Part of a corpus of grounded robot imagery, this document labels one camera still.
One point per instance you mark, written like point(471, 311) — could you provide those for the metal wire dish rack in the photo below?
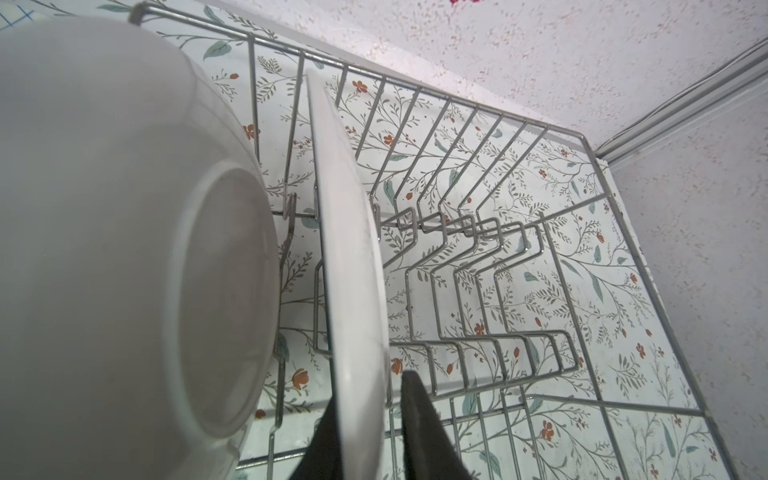
point(515, 289)

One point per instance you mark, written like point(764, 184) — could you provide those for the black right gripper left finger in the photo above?
point(323, 458)

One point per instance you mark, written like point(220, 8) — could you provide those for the green rimmed plate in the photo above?
point(139, 270)
point(356, 307)

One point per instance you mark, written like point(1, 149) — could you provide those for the white blue grid plate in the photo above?
point(14, 16)

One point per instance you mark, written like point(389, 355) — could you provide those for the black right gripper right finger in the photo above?
point(428, 453)

